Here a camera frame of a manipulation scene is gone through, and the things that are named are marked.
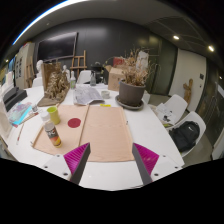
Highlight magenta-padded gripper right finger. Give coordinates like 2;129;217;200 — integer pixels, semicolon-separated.
132;142;184;186

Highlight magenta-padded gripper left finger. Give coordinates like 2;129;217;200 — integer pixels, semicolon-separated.
41;142;92;185

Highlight juice bottle with white cap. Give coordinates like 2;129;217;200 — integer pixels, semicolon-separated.
39;111;63;149

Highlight flat round red coaster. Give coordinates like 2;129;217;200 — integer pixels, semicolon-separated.
67;117;82;129

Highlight wide wooden drawing board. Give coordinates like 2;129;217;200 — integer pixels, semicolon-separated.
79;105;136;163

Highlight black backpack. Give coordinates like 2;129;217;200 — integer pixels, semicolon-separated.
168;120;201;153

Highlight yellow-green cup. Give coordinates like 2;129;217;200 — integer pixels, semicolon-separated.
46;105;61;126

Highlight loose white papers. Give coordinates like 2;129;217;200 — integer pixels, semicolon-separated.
155;102;176;125

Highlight grey plant saucer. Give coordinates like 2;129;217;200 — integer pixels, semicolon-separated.
114;94;145;112

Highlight thin red-brown brush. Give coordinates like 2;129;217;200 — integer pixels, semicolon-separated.
15;123;25;146

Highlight printed paper sheets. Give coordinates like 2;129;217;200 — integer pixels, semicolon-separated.
73;84;105;106

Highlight white plastic chair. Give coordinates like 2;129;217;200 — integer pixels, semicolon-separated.
76;69;93;85
166;110;208;158
153;93;189;126
31;76;44;88

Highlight dried plant in grey pot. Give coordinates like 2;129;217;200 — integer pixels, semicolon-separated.
118;48;153;108

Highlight colourful picture book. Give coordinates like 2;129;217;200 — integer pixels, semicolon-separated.
8;101;34;126

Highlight brown relief sculpture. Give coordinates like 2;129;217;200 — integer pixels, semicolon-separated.
37;62;71;108

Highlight white spray bottle green label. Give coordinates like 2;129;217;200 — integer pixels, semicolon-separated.
69;70;77;90

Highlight wooden figure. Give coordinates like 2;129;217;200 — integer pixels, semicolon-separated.
182;78;194;106

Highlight cardboard box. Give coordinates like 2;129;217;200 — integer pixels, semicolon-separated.
107;64;129;92

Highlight black box stack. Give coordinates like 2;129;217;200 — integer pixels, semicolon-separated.
2;86;28;113

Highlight wooden easel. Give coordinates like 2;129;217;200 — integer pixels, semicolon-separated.
69;49;88;79

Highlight white plaster bust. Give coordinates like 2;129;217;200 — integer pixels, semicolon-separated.
34;59;45;79

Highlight white plaster figure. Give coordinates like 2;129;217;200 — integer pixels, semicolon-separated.
136;49;150;71

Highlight red box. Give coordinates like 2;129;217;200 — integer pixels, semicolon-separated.
113;56;126;68

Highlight beige cabinet with posters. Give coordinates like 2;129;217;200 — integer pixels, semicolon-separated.
14;42;36;89

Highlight long ceiling light strip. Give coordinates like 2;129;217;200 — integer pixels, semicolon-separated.
12;0;88;46

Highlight wooden-handled palette knife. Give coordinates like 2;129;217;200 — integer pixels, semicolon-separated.
13;111;42;128

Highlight black wall screen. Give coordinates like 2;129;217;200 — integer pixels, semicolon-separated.
36;31;79;63

